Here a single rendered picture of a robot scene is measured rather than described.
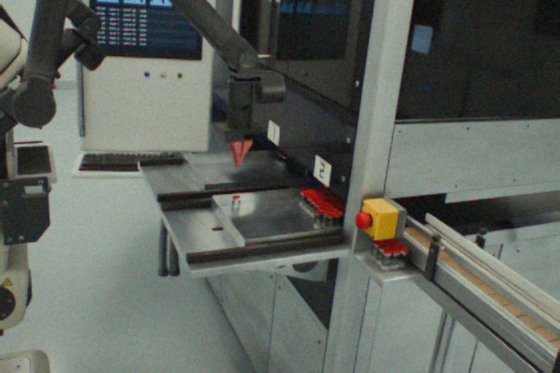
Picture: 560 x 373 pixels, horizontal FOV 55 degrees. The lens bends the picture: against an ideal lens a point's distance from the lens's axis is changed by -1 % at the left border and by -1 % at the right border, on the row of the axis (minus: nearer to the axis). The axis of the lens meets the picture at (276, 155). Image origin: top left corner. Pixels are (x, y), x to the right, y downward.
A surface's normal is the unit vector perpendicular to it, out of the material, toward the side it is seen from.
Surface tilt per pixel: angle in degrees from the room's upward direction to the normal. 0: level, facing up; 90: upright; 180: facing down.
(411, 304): 90
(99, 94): 90
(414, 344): 90
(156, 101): 90
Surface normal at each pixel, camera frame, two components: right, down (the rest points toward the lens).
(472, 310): -0.92, 0.05
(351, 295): 0.39, 0.33
